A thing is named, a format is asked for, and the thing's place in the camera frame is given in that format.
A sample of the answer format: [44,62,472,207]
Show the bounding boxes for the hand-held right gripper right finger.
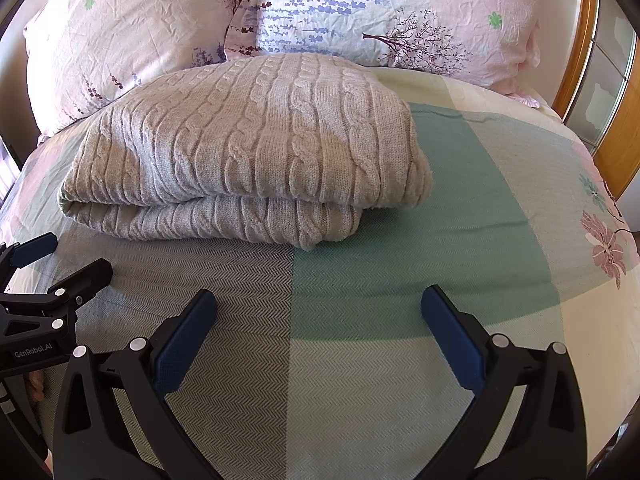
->
[420,285,588,480]

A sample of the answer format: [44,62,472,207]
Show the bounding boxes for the person's left hand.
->
[27,371,49,404]

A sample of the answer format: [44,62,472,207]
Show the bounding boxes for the pink and blue floral pillow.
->
[224,0,557,107]

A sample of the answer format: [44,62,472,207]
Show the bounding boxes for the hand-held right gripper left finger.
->
[52,289,236,480]

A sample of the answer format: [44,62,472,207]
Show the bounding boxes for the beige cable-knit sweater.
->
[58,53,434,253]

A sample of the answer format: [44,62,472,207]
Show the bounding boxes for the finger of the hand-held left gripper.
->
[0,258,114,332]
[0,233,59,292]

